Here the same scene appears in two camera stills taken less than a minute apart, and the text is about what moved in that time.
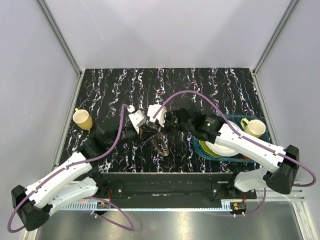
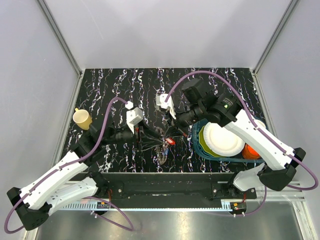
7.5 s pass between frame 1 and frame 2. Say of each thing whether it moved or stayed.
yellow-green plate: stayed
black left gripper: moved
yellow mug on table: stayed
